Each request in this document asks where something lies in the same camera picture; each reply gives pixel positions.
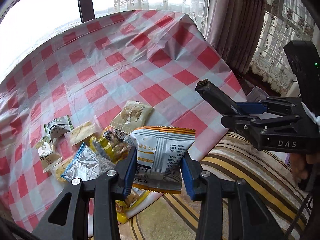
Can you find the striped sofa cushion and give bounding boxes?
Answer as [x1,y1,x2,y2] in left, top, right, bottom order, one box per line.
[119,132,315,239]

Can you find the mauve curtain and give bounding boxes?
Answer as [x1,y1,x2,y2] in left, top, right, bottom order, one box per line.
[205,0,266,74]

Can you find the brown white snack packet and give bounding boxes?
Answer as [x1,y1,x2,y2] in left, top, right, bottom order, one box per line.
[35,136,62,173]

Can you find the green white snack packet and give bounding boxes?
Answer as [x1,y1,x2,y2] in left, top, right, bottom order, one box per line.
[44,115,74,141]

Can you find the yellow tofu snack packet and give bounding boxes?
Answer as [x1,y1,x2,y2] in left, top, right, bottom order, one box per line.
[89,126,131,164]

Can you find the clear biscuit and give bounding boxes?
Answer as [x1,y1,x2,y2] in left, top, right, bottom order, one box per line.
[66,121,101,147]

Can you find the silver blue snack packet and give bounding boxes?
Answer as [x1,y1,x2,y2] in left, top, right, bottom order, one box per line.
[61,143,116,181]

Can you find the white lace curtain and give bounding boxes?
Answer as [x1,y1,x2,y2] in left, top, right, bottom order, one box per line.
[250,0,315,95]

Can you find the yellow snack packet at edge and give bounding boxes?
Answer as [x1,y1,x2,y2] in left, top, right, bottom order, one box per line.
[116,187,150,224]

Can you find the right hand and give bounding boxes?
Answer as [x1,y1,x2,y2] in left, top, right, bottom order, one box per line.
[290,153,319,182]

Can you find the clear yellow pastry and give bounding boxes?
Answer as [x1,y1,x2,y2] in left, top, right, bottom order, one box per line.
[50,155,74,183]

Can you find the red white checkered tablecloth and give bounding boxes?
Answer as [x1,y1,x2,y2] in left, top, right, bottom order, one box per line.
[1,10,245,230]

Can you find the white orange snack packet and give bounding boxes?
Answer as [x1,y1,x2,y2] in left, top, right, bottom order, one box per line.
[130,126,196,194]

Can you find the beige nut snack packet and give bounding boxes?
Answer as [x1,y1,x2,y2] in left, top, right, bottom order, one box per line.
[110,100,153,134]

